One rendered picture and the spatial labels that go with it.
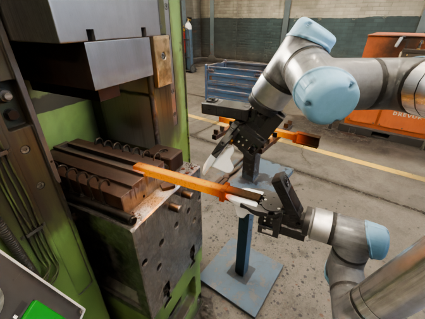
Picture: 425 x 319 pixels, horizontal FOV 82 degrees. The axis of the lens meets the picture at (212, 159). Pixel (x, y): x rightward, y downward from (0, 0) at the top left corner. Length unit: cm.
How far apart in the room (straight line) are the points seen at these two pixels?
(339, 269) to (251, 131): 37
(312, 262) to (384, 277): 136
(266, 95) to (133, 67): 35
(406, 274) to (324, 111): 29
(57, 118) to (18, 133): 46
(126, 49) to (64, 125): 57
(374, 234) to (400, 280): 13
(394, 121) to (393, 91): 358
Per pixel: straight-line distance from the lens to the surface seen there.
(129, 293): 107
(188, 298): 145
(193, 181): 69
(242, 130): 52
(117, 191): 75
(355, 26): 800
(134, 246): 76
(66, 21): 57
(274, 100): 48
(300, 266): 184
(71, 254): 90
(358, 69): 40
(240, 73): 443
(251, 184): 115
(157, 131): 101
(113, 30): 64
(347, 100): 37
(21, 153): 70
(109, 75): 62
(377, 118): 402
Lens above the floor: 140
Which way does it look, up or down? 30 degrees down
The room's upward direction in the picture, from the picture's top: straight up
